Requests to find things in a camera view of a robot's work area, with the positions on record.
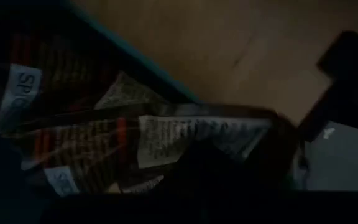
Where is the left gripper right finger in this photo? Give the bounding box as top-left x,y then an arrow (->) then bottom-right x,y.
225,124 -> 304,194

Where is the dark teal tray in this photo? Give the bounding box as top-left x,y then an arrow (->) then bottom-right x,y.
0,0 -> 291,200

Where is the brown spice packet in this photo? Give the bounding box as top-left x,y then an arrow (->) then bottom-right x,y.
0,30 -> 173,131
20,104 -> 291,197

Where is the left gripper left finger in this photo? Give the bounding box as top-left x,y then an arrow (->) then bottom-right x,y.
165,142 -> 227,194

